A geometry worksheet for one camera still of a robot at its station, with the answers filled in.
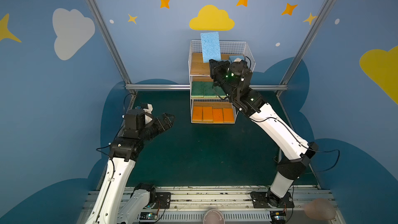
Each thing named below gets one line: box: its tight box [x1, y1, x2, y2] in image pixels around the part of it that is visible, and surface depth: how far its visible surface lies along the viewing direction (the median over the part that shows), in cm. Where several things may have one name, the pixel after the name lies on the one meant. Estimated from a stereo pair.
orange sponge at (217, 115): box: [212, 107, 224, 123], surface depth 106 cm
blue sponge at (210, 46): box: [200, 31, 222, 64], surface depth 64 cm
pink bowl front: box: [203, 208, 225, 224], surface depth 72 cm
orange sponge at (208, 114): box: [202, 106, 214, 123], surface depth 107 cm
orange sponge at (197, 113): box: [192, 105, 203, 122], surface depth 107 cm
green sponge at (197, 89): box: [191, 81, 204, 98], surface depth 87 cm
